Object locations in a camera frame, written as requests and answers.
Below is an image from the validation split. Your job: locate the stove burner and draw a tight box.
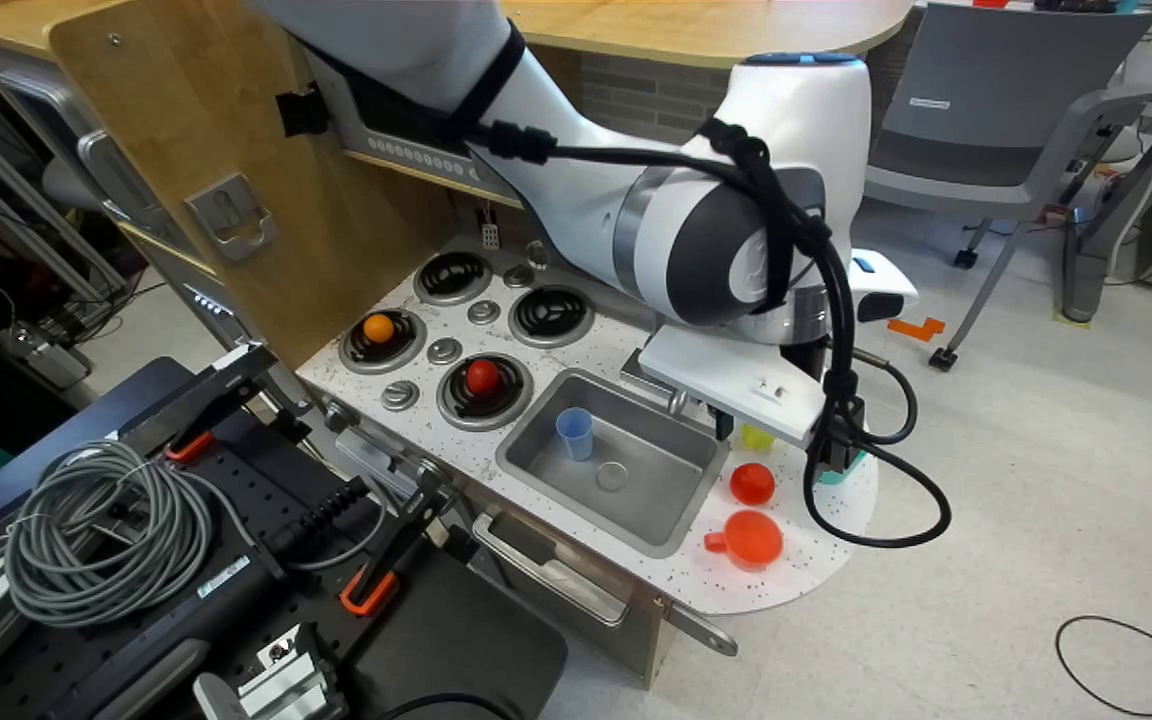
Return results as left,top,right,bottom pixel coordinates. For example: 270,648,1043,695
339,308,422,374
416,250,493,304
435,354,532,431
513,287,591,348

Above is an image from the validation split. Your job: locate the red plastic cup with handle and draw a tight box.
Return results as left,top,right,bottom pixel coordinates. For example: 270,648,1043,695
702,512,783,573

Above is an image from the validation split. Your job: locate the back left stove burner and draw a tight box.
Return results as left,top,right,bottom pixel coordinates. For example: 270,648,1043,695
416,250,493,304

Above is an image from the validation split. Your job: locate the toy microwave oven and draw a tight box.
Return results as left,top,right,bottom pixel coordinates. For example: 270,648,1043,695
302,31,523,202

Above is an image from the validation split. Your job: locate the back right stove burner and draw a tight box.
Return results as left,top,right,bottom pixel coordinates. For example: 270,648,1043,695
513,287,591,348

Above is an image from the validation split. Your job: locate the grey office chair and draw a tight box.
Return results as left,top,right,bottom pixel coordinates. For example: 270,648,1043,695
863,4,1152,370

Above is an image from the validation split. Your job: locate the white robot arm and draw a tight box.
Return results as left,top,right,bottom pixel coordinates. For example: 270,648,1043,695
251,0,870,441

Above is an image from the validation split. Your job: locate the wooden toy kitchen unit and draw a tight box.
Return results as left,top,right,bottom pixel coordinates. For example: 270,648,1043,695
0,0,911,353

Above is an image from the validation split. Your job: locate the small blue cup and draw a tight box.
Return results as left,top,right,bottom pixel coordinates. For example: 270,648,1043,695
556,408,591,460

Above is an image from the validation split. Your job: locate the red ball on burner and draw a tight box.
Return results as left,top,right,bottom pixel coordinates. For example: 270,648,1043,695
459,359,500,395

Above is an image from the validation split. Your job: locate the black cable on floor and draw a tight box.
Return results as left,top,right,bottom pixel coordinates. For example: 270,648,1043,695
1049,611,1152,720

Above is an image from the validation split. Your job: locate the grey toy faucet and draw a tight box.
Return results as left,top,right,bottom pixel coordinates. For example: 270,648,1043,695
619,348,689,417

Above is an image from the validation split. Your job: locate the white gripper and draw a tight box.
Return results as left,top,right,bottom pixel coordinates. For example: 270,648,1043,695
641,324,825,443

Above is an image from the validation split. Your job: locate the coiled grey cable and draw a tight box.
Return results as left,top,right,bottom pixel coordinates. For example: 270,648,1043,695
0,441,214,632

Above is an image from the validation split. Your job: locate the grey toy sink basin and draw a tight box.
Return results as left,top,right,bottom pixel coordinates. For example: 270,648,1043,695
497,370,722,558

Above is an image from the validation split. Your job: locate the black orange clamp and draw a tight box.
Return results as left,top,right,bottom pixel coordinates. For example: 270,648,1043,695
334,493,443,619

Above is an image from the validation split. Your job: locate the teal plastic cup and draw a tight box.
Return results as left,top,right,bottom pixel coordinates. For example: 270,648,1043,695
812,453,863,483

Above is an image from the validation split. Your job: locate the small red ball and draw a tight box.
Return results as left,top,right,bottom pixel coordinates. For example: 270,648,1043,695
729,463,774,506

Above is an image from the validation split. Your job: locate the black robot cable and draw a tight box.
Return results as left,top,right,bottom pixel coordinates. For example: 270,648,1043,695
468,114,957,553

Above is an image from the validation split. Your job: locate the orange ball on burner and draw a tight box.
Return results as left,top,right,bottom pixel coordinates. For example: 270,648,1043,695
361,310,394,348

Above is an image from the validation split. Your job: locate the front left stove burner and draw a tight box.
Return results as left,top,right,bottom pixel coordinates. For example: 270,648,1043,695
339,308,422,374

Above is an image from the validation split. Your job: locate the front right stove burner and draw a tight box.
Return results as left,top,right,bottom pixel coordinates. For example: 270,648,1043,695
435,354,532,431

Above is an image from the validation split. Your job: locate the orange clamp on floor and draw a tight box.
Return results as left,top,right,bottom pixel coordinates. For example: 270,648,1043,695
888,315,944,344

